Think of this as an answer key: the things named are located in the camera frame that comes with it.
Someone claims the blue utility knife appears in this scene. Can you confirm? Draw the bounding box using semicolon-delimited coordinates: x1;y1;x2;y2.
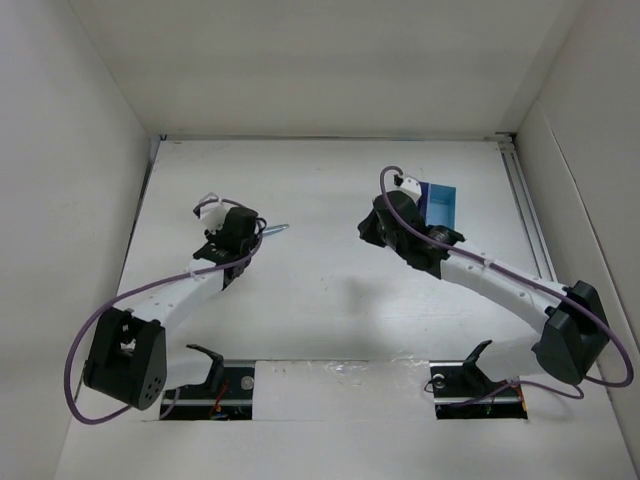
263;224;290;236

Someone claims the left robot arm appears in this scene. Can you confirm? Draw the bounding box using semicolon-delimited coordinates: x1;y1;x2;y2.
83;202;265;410

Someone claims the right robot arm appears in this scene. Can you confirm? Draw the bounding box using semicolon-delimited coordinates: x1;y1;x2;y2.
358;190;610;394

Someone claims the dark blue container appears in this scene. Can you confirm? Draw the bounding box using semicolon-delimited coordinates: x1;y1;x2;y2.
418;182;431;225

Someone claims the light blue container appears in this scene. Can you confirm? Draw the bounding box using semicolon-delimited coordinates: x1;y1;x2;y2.
428;183;457;229

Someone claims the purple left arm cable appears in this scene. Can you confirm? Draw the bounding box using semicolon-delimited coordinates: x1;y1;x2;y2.
67;197;264;426

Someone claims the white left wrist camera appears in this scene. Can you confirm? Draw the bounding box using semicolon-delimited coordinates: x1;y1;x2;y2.
193;196;226;230

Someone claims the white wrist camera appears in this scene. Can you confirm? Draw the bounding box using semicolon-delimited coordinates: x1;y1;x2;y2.
395;176;422;202
193;196;226;230

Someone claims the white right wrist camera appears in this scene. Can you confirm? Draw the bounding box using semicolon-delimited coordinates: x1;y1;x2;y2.
395;176;422;202

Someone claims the aluminium side rail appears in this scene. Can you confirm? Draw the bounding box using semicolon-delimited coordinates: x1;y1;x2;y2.
497;135;558;282

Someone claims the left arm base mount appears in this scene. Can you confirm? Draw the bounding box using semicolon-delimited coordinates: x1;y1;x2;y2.
159;344;256;421

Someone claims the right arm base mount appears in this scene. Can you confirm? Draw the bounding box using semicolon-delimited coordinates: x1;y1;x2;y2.
423;340;528;420

